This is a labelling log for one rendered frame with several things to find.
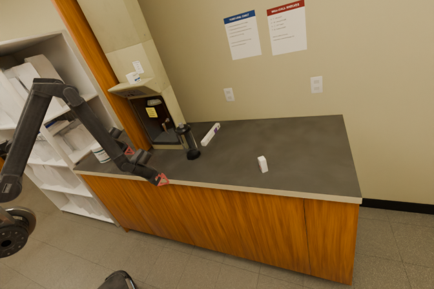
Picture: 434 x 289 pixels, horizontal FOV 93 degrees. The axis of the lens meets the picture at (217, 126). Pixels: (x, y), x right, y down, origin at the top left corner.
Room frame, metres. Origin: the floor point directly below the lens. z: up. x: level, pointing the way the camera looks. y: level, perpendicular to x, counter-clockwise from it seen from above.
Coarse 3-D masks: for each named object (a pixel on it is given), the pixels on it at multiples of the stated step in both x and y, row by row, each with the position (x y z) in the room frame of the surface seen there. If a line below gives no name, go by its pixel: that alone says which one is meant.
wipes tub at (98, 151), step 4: (96, 144) 1.55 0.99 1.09; (92, 148) 1.50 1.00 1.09; (96, 148) 1.49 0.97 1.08; (100, 148) 1.50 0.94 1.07; (96, 152) 1.49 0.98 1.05; (100, 152) 1.49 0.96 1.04; (104, 152) 1.50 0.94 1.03; (96, 156) 1.50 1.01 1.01; (100, 156) 1.49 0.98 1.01; (104, 156) 1.49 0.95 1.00; (108, 156) 1.51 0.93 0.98; (100, 160) 1.50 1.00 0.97; (104, 160) 1.49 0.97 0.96; (108, 160) 1.50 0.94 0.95
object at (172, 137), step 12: (156, 96) 1.32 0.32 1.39; (144, 108) 1.40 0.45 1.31; (156, 108) 1.34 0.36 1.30; (144, 120) 1.42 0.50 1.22; (156, 120) 1.36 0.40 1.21; (168, 120) 1.31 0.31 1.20; (156, 132) 1.39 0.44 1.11; (156, 144) 1.42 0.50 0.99; (168, 144) 1.36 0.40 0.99; (180, 144) 1.31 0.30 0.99
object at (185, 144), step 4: (176, 132) 1.17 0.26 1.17; (184, 132) 1.14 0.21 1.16; (188, 132) 1.16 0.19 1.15; (180, 136) 1.16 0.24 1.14; (184, 136) 1.15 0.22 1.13; (188, 136) 1.16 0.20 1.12; (192, 136) 1.19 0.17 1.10; (180, 140) 1.17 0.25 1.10; (184, 140) 1.15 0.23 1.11; (188, 140) 1.15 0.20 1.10; (192, 140) 1.17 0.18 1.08; (184, 144) 1.16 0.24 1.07; (188, 144) 1.15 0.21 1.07; (192, 144) 1.16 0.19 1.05; (184, 148) 1.17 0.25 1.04; (188, 148) 1.15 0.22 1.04; (192, 148) 1.16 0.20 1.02; (196, 148) 1.18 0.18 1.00; (188, 152) 1.15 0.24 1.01; (192, 152) 1.15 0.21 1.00; (196, 152) 1.16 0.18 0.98; (188, 156) 1.16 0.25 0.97
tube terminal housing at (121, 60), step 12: (132, 48) 1.34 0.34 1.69; (144, 48) 1.31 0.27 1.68; (108, 60) 1.46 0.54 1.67; (120, 60) 1.41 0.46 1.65; (132, 60) 1.36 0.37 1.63; (144, 60) 1.32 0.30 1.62; (156, 60) 1.37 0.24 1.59; (120, 72) 1.44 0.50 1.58; (156, 72) 1.33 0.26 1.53; (168, 84) 1.38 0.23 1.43; (144, 96) 1.39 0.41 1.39; (168, 96) 1.34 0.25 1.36; (168, 108) 1.31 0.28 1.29; (180, 120) 1.36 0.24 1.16
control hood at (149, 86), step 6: (150, 78) 1.30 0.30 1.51; (120, 84) 1.42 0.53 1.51; (126, 84) 1.36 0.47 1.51; (132, 84) 1.29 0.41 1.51; (138, 84) 1.24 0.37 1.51; (144, 84) 1.21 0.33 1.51; (150, 84) 1.25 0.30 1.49; (156, 84) 1.29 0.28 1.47; (108, 90) 1.36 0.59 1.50; (114, 90) 1.34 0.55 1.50; (120, 90) 1.32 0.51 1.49; (126, 90) 1.31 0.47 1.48; (144, 90) 1.28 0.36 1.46; (150, 90) 1.26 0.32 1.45; (156, 90) 1.27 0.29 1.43; (120, 96) 1.42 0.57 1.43; (132, 96) 1.39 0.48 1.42
